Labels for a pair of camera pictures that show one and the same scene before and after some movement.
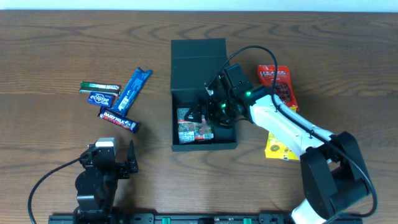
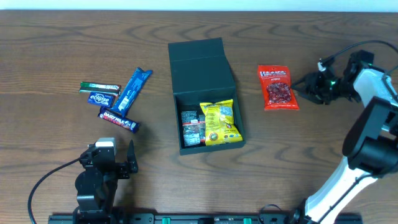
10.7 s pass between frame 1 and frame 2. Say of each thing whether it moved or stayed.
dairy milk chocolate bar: stayed
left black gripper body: stayed
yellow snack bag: moved
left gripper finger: stayed
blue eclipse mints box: stayed
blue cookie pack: stayed
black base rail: stayed
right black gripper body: moved
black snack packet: moved
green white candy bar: stayed
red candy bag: stayed
